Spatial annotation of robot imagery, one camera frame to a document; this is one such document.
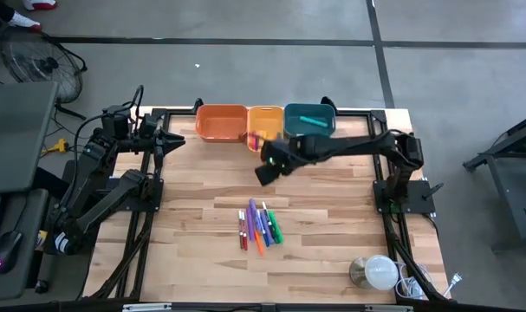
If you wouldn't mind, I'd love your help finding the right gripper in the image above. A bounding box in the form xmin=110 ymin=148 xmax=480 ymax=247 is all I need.
xmin=254 ymin=137 xmax=308 ymax=188

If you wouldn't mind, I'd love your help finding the large grey panel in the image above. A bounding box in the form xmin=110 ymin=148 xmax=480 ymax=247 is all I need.
xmin=0 ymin=81 xmax=59 ymax=195

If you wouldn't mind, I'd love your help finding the grey desk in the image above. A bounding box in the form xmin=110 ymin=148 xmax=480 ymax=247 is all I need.
xmin=0 ymin=188 xmax=50 ymax=302

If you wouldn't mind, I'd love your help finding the person's shoe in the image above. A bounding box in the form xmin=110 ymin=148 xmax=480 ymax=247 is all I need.
xmin=7 ymin=10 xmax=43 ymax=33
xmin=22 ymin=0 xmax=59 ymax=10

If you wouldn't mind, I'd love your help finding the green thick marker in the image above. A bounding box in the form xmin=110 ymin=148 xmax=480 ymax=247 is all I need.
xmin=269 ymin=210 xmax=285 ymax=245

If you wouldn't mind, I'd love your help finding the yellow plastic bin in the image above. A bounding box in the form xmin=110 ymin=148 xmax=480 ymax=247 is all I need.
xmin=246 ymin=105 xmax=286 ymax=153

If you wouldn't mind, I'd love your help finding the violet wide-cap marker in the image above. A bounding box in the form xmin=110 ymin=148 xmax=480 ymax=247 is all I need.
xmin=262 ymin=211 xmax=275 ymax=245

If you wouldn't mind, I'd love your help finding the white power plug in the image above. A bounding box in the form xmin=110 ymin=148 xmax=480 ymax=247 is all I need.
xmin=443 ymin=271 xmax=464 ymax=299

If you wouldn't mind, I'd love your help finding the white dome lamp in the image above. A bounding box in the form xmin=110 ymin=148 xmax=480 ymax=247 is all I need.
xmin=347 ymin=254 xmax=400 ymax=292

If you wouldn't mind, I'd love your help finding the teal marker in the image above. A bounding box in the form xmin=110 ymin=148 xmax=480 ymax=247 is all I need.
xmin=298 ymin=114 xmax=329 ymax=128

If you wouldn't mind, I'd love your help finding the orange plastic bin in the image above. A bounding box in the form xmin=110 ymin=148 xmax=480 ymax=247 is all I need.
xmin=194 ymin=103 xmax=250 ymax=144

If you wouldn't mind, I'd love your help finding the black aluminium table frame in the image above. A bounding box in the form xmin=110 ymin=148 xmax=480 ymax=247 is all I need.
xmin=88 ymin=106 xmax=452 ymax=303

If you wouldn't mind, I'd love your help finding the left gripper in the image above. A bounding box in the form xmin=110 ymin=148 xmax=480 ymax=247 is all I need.
xmin=134 ymin=128 xmax=187 ymax=172

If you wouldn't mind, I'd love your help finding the black computer mouse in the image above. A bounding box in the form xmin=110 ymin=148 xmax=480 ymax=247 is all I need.
xmin=0 ymin=229 xmax=24 ymax=276

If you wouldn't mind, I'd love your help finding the silver bar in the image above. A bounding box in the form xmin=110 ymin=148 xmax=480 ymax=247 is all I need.
xmin=122 ymin=302 xmax=173 ymax=312
xmin=363 ymin=304 xmax=414 ymax=312

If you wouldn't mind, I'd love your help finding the yellow power plug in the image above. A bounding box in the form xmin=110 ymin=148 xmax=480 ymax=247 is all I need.
xmin=40 ymin=138 xmax=71 ymax=156

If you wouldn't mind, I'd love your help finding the white coiled cable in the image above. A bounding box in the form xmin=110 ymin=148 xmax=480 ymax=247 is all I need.
xmin=393 ymin=261 xmax=435 ymax=301

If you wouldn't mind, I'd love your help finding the black lever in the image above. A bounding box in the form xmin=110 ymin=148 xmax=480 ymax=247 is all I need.
xmin=421 ymin=182 xmax=445 ymax=201

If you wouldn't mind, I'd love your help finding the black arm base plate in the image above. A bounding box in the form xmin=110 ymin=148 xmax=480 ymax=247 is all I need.
xmin=373 ymin=179 xmax=437 ymax=215
xmin=100 ymin=179 xmax=165 ymax=213

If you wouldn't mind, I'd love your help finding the blue marker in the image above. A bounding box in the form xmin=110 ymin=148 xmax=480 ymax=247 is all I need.
xmin=257 ymin=210 xmax=269 ymax=249

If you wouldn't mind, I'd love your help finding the black floor fan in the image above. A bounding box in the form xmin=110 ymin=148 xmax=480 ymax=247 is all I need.
xmin=0 ymin=28 xmax=88 ymax=121

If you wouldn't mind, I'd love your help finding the black white marker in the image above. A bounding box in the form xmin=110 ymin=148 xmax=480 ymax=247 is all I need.
xmin=261 ymin=200 xmax=276 ymax=233

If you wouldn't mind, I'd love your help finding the black metal cart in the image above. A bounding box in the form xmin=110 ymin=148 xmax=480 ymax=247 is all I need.
xmin=462 ymin=109 xmax=526 ymax=253

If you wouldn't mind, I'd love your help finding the teal plastic bin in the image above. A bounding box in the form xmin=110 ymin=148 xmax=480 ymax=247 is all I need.
xmin=282 ymin=102 xmax=336 ymax=139

